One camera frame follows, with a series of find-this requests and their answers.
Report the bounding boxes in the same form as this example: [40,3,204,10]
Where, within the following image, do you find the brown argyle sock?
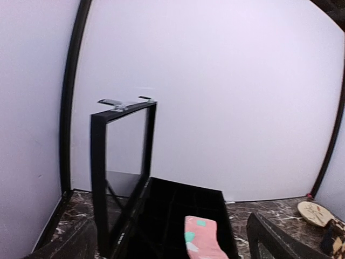
[320,219,344,259]

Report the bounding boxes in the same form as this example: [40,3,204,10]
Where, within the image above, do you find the pink teal patterned sock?
[184,216,228,259]

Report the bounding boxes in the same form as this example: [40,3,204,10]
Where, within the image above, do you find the black storage box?
[112,178,239,258]

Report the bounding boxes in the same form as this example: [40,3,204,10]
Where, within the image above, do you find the black box glass lid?
[90,96,157,258]

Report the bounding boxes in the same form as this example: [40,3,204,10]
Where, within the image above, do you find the right black frame post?
[309,86,344,199]

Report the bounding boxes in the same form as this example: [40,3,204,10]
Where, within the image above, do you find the black frame post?
[309,86,344,199]
[59,0,92,195]

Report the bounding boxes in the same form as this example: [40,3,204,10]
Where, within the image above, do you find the left black frame post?
[59,0,92,195]

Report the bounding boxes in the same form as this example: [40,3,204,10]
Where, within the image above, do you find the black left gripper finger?
[246,213,329,259]

